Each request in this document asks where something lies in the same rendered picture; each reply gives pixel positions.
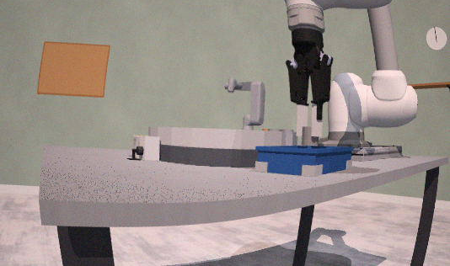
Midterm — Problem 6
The blue shallow tray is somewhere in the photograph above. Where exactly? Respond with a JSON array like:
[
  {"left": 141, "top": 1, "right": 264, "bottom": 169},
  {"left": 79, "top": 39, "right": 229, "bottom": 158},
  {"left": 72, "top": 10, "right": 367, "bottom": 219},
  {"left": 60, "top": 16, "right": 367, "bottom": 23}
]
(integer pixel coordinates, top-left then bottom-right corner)
[{"left": 255, "top": 146, "right": 354, "bottom": 177}]

